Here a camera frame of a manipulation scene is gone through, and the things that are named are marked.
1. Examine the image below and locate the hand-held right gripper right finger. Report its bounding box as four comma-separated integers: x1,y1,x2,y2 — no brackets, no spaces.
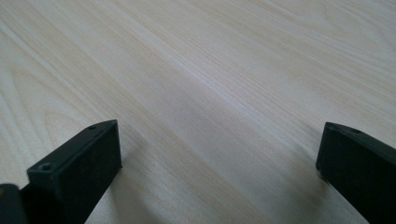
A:
316,121,396,224

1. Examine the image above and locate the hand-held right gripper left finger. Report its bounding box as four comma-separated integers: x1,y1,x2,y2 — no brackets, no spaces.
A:
26,119,123,224

